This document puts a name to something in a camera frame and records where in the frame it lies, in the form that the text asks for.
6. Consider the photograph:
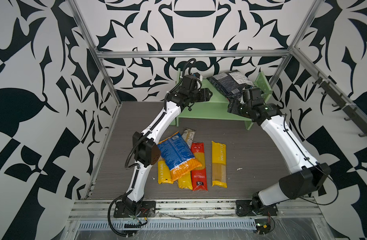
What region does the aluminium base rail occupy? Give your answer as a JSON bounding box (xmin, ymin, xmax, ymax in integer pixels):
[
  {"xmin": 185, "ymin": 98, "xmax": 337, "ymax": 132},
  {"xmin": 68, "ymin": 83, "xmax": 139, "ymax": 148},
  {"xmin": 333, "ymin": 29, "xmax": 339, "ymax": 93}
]
[{"xmin": 69, "ymin": 199, "xmax": 323, "ymax": 231}]

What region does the small green plastic bin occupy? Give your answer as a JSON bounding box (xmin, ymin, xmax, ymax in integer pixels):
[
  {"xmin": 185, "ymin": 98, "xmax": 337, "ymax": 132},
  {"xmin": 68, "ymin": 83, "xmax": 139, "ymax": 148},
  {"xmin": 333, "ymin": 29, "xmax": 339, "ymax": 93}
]
[{"xmin": 170, "ymin": 118, "xmax": 177, "ymax": 126}]

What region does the red spaghetti pack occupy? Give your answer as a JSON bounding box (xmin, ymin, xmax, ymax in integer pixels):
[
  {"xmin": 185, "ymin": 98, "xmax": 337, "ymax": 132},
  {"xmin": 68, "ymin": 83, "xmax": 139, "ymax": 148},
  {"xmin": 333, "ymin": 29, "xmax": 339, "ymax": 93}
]
[{"xmin": 191, "ymin": 143, "xmax": 207, "ymax": 191}]

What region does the yellow spaghetti pack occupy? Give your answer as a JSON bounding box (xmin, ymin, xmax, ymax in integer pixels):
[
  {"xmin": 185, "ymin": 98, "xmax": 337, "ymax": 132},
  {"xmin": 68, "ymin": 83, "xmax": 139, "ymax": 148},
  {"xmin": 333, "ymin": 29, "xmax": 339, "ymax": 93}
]
[
  {"xmin": 211, "ymin": 142, "xmax": 227, "ymax": 188},
  {"xmin": 177, "ymin": 172, "xmax": 193, "ymax": 190},
  {"xmin": 157, "ymin": 157, "xmax": 174, "ymax": 184}
]

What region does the leftmost yellow spaghetti pack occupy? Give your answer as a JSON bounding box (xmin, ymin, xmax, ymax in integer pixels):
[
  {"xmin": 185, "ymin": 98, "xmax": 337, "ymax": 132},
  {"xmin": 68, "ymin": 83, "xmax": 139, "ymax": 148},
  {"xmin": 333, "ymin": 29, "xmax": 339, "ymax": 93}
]
[{"xmin": 157, "ymin": 157, "xmax": 174, "ymax": 184}]

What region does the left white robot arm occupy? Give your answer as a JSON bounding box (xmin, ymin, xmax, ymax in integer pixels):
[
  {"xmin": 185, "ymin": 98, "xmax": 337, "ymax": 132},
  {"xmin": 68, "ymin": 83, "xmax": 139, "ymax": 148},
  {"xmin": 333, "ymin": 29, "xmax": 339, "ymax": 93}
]
[{"xmin": 121, "ymin": 88, "xmax": 212, "ymax": 215}]

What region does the rightmost yellow spaghetti pack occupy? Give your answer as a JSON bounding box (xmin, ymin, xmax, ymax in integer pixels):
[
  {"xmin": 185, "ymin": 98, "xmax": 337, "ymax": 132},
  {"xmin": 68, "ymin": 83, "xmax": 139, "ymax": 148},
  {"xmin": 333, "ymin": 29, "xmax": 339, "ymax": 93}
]
[{"xmin": 211, "ymin": 142, "xmax": 227, "ymax": 188}]

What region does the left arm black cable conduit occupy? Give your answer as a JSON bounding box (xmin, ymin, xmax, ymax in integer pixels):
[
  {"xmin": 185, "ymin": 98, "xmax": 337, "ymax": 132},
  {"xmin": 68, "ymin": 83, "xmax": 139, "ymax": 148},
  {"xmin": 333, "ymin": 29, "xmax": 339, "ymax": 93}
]
[{"xmin": 108, "ymin": 58, "xmax": 199, "ymax": 238}]

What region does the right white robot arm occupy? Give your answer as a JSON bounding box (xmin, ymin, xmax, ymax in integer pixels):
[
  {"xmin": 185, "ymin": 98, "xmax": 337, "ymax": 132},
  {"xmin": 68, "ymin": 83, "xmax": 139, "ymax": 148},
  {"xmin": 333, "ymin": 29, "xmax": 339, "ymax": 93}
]
[{"xmin": 227, "ymin": 88, "xmax": 331, "ymax": 214}]

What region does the middle yellow spaghetti pack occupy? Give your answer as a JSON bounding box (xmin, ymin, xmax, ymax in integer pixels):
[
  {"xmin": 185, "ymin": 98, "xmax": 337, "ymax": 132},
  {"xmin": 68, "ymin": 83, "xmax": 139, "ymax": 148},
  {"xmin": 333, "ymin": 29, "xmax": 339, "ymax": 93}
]
[{"xmin": 177, "ymin": 172, "xmax": 193, "ymax": 190}]

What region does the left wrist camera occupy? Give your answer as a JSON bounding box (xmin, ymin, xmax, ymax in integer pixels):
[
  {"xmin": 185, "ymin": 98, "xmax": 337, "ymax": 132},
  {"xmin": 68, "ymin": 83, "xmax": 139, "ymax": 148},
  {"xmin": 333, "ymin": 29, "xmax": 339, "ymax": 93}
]
[{"xmin": 181, "ymin": 75, "xmax": 199, "ymax": 92}]

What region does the black pasta bag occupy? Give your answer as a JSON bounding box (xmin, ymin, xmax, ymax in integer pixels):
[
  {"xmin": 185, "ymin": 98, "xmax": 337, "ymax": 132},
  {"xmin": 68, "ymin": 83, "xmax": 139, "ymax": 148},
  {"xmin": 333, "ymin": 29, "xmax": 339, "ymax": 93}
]
[{"xmin": 206, "ymin": 70, "xmax": 254, "ymax": 101}]

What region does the blue orange pasta bag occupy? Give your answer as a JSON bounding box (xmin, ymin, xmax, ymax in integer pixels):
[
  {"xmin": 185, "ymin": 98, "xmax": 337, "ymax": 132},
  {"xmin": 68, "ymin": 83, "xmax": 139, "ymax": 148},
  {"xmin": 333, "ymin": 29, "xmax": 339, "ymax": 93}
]
[{"xmin": 158, "ymin": 132, "xmax": 202, "ymax": 181}]

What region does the green wooden shelf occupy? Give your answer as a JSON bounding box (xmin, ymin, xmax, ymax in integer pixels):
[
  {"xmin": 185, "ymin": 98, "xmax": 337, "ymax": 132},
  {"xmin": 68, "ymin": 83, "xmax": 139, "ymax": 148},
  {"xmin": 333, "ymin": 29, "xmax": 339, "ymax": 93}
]
[{"xmin": 174, "ymin": 68, "xmax": 273, "ymax": 131}]

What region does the black wall hook rail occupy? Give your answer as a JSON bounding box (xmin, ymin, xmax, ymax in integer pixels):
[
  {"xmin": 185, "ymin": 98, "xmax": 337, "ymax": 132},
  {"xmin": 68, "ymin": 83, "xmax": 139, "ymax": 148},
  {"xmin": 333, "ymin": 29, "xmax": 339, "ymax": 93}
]
[{"xmin": 311, "ymin": 72, "xmax": 367, "ymax": 138}]

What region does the clear blue spaghetti pack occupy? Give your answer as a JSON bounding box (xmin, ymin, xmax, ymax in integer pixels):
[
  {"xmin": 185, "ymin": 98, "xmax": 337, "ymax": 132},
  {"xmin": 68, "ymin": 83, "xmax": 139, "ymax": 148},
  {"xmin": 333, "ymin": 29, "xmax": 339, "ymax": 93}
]
[{"xmin": 182, "ymin": 128, "xmax": 196, "ymax": 149}]

